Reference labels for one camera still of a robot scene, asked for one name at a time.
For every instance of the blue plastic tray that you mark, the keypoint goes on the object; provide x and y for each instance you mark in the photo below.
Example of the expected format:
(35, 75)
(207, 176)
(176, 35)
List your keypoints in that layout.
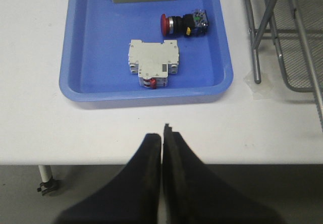
(94, 69)

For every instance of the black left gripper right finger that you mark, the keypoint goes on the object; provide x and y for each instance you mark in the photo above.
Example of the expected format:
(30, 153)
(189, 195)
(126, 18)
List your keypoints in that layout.
(194, 194)

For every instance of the clear tape patch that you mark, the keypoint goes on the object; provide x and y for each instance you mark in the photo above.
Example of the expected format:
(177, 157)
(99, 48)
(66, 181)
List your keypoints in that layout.
(262, 90)

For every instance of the red emergency stop button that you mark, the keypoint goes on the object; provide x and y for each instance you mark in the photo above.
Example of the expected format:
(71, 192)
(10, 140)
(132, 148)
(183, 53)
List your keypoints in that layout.
(194, 24)

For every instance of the silver metal rack frame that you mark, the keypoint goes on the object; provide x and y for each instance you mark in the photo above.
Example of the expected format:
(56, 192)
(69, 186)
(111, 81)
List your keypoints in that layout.
(272, 27)

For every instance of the bottom silver mesh tray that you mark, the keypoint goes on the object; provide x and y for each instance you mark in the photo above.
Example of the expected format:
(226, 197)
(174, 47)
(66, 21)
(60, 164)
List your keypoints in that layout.
(295, 45)

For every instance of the white table leg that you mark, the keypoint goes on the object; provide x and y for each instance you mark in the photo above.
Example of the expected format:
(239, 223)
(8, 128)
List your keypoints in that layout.
(48, 182)

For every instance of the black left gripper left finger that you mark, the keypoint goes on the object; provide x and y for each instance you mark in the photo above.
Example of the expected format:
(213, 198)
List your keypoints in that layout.
(132, 196)

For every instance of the white circuit breaker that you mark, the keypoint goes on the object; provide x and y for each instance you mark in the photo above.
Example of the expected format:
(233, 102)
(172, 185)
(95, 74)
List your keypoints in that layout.
(153, 62)

